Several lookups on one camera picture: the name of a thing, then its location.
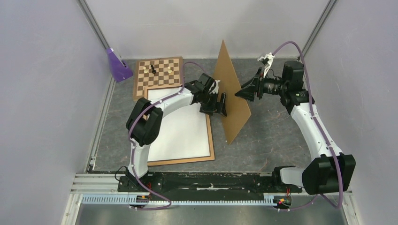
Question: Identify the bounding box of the slotted cable duct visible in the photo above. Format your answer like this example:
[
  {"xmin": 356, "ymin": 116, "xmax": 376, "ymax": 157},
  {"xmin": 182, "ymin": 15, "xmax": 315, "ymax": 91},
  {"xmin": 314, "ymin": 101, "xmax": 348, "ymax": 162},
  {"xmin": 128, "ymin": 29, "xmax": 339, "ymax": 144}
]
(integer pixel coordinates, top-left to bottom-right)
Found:
[{"xmin": 81, "ymin": 194, "xmax": 293, "ymax": 206}]

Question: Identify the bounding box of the purple wedge stand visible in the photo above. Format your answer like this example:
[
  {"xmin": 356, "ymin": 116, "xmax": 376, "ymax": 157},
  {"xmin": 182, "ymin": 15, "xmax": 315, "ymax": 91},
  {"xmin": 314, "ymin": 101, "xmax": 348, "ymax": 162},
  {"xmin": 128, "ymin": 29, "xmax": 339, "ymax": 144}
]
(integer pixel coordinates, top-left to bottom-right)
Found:
[{"xmin": 106, "ymin": 48, "xmax": 134, "ymax": 83}]

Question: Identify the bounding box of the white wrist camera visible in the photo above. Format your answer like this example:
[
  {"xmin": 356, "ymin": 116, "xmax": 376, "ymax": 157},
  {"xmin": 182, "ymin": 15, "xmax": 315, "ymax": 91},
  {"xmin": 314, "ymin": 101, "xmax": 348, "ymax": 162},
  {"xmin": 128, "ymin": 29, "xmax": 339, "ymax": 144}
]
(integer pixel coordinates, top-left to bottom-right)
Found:
[
  {"xmin": 209, "ymin": 80, "xmax": 220, "ymax": 94},
  {"xmin": 257, "ymin": 52, "xmax": 275, "ymax": 78}
]

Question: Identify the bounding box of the black chess piece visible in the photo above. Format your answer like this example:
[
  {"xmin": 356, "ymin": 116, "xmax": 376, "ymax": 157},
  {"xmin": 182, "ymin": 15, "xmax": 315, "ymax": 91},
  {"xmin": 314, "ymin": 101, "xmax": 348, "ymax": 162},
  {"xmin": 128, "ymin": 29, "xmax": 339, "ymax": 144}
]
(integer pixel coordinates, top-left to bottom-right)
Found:
[{"xmin": 150, "ymin": 65, "xmax": 157, "ymax": 74}]

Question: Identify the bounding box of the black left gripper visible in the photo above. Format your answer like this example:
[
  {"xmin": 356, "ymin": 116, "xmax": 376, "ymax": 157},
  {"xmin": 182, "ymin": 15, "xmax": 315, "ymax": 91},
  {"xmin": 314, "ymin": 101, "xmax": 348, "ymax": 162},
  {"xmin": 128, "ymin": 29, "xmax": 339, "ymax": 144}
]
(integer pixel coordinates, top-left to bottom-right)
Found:
[{"xmin": 199, "ymin": 91, "xmax": 226, "ymax": 117}]

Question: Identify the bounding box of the wooden picture frame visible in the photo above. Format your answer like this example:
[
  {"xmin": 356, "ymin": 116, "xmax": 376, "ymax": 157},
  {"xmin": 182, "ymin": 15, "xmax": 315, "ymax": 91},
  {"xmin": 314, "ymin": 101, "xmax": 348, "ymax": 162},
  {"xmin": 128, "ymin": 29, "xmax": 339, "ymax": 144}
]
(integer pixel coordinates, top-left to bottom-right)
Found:
[{"xmin": 147, "ymin": 103, "xmax": 215, "ymax": 166}]

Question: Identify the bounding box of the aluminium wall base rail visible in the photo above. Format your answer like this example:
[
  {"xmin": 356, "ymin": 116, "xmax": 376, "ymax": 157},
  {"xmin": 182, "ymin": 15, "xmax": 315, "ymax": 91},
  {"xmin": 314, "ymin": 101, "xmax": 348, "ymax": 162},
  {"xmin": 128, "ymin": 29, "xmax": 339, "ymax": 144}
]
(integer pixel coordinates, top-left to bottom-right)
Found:
[{"xmin": 84, "ymin": 77, "xmax": 116, "ymax": 173}]

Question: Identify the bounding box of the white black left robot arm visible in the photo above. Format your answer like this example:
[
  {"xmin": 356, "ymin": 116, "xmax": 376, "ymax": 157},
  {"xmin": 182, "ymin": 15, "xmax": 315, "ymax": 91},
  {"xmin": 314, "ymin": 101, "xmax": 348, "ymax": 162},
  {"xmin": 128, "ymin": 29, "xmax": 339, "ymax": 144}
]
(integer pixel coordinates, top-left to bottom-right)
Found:
[{"xmin": 126, "ymin": 73, "xmax": 227, "ymax": 191}]

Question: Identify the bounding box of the wooden chessboard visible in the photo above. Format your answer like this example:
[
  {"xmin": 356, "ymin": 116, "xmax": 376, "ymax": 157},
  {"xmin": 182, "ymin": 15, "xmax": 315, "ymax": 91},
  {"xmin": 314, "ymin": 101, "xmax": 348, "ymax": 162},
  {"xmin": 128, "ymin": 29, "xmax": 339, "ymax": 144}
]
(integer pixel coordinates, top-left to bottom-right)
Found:
[{"xmin": 133, "ymin": 56, "xmax": 183, "ymax": 101}]

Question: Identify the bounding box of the red sunset photo print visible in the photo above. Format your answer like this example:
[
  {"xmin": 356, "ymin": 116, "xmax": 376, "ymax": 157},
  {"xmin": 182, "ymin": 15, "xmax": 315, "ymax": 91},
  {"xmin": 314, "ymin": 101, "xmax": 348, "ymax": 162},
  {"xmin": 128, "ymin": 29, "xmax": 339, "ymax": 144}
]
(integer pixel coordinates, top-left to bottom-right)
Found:
[{"xmin": 145, "ymin": 87, "xmax": 215, "ymax": 166}]

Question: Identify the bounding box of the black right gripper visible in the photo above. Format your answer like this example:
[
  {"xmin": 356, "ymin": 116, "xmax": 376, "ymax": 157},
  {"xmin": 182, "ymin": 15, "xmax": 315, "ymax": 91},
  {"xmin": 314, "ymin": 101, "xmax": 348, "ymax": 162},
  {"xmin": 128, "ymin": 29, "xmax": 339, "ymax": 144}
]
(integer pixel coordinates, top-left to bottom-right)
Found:
[{"xmin": 235, "ymin": 67, "xmax": 288, "ymax": 102}]

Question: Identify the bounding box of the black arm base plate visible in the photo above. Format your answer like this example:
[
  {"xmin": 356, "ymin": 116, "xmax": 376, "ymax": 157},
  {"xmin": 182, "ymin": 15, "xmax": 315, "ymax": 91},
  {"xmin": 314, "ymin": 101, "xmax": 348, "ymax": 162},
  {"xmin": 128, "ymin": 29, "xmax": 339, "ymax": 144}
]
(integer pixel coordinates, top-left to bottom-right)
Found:
[{"xmin": 116, "ymin": 172, "xmax": 303, "ymax": 195}]

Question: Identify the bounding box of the brown cardboard backing board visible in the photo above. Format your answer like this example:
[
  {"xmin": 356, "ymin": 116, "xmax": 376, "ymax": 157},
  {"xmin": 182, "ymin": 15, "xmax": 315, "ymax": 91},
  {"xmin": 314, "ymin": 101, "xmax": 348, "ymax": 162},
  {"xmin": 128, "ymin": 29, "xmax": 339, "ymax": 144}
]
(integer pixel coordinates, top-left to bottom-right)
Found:
[{"xmin": 213, "ymin": 41, "xmax": 251, "ymax": 145}]

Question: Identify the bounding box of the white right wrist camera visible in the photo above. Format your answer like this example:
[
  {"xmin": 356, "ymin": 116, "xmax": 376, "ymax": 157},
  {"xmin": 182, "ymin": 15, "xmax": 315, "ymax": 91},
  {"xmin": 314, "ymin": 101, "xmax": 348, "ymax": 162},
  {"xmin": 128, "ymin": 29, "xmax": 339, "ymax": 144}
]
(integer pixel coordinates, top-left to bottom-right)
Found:
[{"xmin": 257, "ymin": 52, "xmax": 275, "ymax": 78}]

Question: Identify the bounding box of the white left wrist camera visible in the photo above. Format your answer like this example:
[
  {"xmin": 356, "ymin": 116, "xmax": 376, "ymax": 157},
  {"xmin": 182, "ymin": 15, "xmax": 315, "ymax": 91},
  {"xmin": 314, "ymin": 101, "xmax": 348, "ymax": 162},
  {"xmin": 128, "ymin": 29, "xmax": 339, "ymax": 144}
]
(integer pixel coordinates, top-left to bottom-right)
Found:
[{"xmin": 209, "ymin": 80, "xmax": 220, "ymax": 94}]

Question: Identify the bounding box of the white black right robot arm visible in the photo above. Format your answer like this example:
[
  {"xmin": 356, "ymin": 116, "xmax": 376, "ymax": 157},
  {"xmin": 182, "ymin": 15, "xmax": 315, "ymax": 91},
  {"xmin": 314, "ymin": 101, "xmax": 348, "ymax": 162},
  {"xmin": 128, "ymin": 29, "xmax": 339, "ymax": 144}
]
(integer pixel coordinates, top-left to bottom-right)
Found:
[{"xmin": 235, "ymin": 60, "xmax": 356, "ymax": 195}]

